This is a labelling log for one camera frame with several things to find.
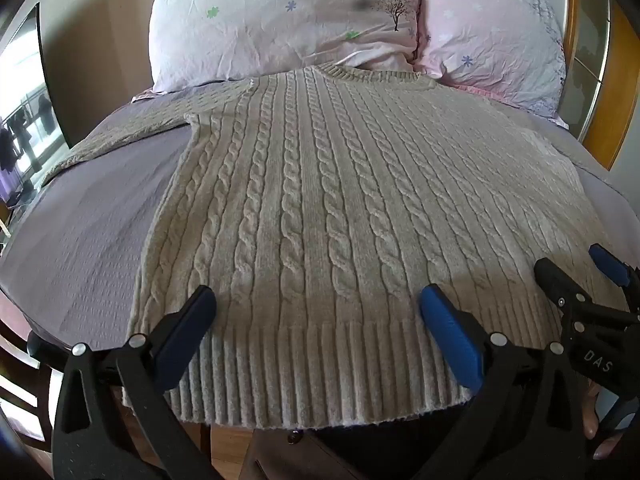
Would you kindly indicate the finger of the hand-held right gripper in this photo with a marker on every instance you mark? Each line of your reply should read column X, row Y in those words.
column 608, row 261
column 556, row 282

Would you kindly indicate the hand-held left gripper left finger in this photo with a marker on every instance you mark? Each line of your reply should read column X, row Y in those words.
column 186, row 330

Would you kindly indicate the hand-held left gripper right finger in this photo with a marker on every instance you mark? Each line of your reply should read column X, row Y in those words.
column 450, row 332

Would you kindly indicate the person's right hand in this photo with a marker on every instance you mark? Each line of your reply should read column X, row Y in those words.
column 593, row 417

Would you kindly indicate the grey purple bed sheet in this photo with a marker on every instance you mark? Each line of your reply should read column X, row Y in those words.
column 95, row 210

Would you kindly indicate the person's dark brown trousers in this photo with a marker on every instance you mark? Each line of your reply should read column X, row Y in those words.
column 340, row 452

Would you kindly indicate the dark wooden furniture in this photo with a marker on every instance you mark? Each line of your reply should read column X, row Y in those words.
column 22, row 385

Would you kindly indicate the wooden headboard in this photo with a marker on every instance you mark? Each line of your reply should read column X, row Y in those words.
column 622, row 60

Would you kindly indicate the pink flower print pillow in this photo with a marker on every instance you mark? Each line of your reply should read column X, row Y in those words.
column 495, row 25

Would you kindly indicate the window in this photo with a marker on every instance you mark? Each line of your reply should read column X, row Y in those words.
column 22, row 110

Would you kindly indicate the white tree print pillow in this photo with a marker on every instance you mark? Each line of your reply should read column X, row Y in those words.
column 270, row 20

